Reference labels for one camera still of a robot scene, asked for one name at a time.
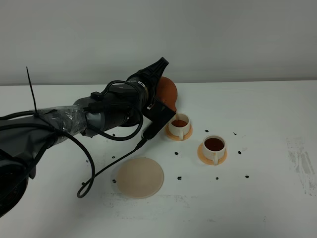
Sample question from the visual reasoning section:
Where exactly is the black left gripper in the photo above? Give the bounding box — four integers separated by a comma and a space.
126, 57, 169, 104

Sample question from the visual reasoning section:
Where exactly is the brown teapot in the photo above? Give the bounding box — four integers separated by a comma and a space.
156, 76, 178, 112

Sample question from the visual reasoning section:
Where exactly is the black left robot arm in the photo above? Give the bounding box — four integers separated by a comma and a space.
0, 58, 174, 215

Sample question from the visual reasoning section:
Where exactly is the beige round teapot coaster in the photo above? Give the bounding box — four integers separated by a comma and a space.
116, 157, 164, 199

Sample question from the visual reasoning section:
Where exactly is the far white teacup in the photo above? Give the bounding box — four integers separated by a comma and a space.
169, 113, 190, 127

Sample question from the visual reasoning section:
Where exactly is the white teacup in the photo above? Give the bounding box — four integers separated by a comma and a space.
169, 113, 190, 127
202, 135, 226, 165

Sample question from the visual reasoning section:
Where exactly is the far orange saucer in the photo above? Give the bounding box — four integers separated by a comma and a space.
165, 123, 193, 141

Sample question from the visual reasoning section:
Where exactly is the orange saucer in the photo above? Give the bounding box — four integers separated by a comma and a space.
165, 123, 193, 141
197, 143, 227, 166

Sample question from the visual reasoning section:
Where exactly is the near orange saucer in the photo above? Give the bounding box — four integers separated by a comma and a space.
197, 143, 227, 166

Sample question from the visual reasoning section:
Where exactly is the near white teacup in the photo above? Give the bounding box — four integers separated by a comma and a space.
202, 135, 226, 165

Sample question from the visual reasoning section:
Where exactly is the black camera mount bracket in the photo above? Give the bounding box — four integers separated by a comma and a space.
142, 98, 176, 131

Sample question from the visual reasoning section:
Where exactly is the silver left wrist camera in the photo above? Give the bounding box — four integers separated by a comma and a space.
141, 121, 167, 140

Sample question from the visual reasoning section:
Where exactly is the black left camera cable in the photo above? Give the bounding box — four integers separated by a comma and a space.
76, 138, 148, 198

